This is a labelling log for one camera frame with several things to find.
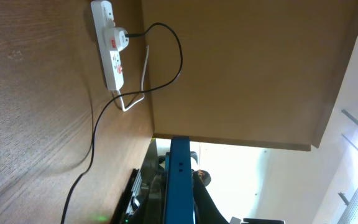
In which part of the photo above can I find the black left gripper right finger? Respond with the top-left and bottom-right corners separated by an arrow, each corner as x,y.
193,172 -> 229,224

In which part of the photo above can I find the white power strip cord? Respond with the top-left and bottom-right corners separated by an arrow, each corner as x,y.
111,45 -> 150,112

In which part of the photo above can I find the white power strip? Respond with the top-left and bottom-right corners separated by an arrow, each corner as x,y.
91,1 -> 124,90

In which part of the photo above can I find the brown wooden side panel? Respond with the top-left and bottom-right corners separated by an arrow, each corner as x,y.
142,0 -> 358,151

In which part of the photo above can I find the blue Galaxy smartphone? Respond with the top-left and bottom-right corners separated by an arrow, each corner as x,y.
163,137 -> 195,224

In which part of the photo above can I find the white charger plug adapter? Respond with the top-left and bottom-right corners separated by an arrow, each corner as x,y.
104,27 -> 129,52

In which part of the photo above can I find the black charging cable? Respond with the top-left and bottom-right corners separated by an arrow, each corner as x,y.
60,22 -> 184,224

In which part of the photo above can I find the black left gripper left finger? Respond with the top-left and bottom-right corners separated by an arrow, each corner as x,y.
110,157 -> 166,224

